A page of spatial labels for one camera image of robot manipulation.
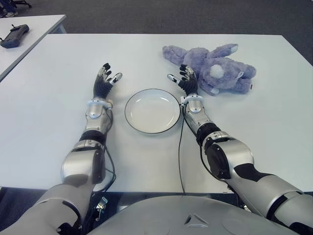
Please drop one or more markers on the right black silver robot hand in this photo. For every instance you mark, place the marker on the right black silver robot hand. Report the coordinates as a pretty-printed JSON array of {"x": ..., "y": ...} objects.
[{"x": 189, "y": 84}]

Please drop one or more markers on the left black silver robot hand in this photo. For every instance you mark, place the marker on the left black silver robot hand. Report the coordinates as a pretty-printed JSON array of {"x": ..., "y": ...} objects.
[{"x": 101, "y": 85}]

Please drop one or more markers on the purple plush bunny doll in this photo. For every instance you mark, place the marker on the purple plush bunny doll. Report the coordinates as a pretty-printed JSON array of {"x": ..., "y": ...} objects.
[{"x": 207, "y": 58}]

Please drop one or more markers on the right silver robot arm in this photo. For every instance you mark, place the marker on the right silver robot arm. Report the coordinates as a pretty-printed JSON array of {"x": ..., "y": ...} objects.
[{"x": 234, "y": 151}]

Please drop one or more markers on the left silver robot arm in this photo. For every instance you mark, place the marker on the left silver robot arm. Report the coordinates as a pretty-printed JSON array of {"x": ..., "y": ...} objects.
[{"x": 80, "y": 164}]

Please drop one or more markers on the white plate with black rim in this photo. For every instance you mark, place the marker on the white plate with black rim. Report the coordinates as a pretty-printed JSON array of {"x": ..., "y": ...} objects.
[{"x": 151, "y": 112}]

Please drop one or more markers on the white side table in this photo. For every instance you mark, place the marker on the white side table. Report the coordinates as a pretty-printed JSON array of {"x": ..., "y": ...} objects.
[{"x": 36, "y": 27}]

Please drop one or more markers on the black handheld remote controller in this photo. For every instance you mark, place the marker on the black handheld remote controller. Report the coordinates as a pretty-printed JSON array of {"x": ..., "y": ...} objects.
[{"x": 13, "y": 35}]

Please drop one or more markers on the pair of sneakers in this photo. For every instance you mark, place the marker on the pair of sneakers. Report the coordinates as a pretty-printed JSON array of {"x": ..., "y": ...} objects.
[{"x": 9, "y": 14}]

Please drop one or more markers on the metal clamp under table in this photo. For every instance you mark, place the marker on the metal clamp under table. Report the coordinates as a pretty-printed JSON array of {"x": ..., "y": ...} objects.
[{"x": 102, "y": 202}]

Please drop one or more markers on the grey robot torso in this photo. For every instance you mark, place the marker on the grey robot torso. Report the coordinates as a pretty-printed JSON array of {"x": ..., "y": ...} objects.
[{"x": 171, "y": 215}]

